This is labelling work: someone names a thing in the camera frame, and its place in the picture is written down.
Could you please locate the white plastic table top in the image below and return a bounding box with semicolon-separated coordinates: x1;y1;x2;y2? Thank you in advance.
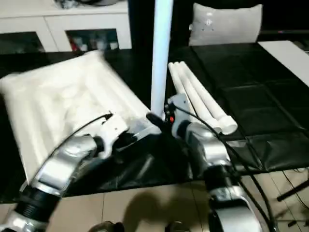
0;50;163;183

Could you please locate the white plastic table leg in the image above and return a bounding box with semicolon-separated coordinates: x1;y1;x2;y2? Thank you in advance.
150;0;175;120
172;61;224;134
179;60;239;135
168;62;195;115

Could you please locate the black work mat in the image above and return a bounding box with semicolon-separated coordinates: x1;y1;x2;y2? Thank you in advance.
0;43;309;203

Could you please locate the dark left robot foot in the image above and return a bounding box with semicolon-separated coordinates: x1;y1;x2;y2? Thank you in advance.
89;222;124;232

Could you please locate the dark robot foot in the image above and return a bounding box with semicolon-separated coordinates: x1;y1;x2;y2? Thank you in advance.
166;222;192;232
89;222;124;232

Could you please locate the dark right robot foot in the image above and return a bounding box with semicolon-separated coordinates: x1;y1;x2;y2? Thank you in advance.
166;222;192;232

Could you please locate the grey cushion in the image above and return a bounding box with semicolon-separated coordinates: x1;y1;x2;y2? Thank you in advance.
189;2;264;47

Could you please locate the white flat board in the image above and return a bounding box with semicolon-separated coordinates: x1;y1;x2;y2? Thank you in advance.
258;41;309;74

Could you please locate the white cabinet with glass doors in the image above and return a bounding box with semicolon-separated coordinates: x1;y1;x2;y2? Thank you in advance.
0;0;131;54

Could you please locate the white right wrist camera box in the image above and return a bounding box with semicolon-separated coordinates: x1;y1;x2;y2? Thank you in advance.
166;94;189;122

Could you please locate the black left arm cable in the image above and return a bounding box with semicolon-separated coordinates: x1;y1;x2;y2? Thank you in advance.
24;113;115;195

